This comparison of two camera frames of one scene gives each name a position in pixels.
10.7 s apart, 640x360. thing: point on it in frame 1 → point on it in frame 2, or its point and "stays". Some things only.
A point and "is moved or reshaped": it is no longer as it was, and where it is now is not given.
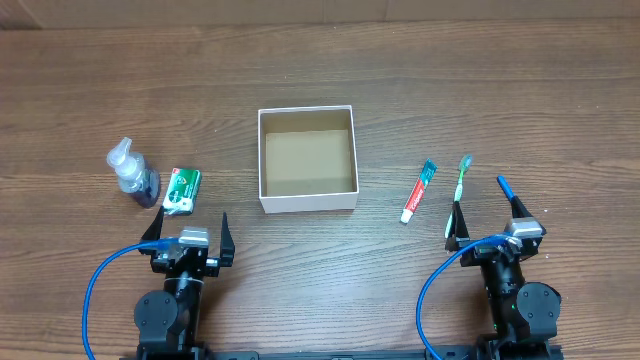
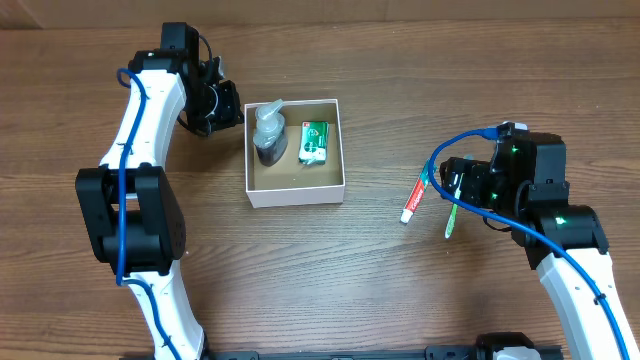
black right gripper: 459,237 → 476,176
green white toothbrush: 465,164 stays
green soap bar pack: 181,192 → 313,143
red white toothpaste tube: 418,193 stays
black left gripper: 212,266 → 231,114
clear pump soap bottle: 134,177 is moved or reshaped
